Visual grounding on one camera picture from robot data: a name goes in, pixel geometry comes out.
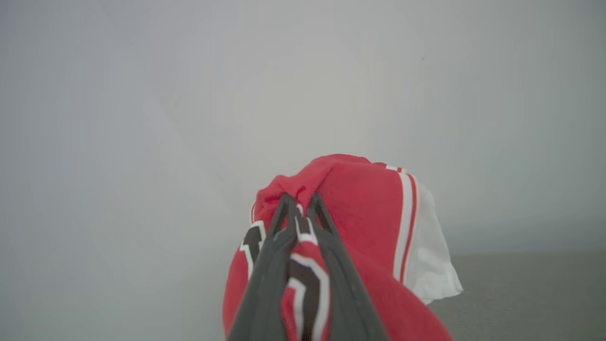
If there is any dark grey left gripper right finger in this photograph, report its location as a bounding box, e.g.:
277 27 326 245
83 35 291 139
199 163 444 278
305 192 390 341

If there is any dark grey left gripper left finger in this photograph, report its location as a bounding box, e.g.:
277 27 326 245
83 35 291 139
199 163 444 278
227 193 298 341

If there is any red and white jersey shirt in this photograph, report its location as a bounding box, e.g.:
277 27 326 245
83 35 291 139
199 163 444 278
222 153 464 341

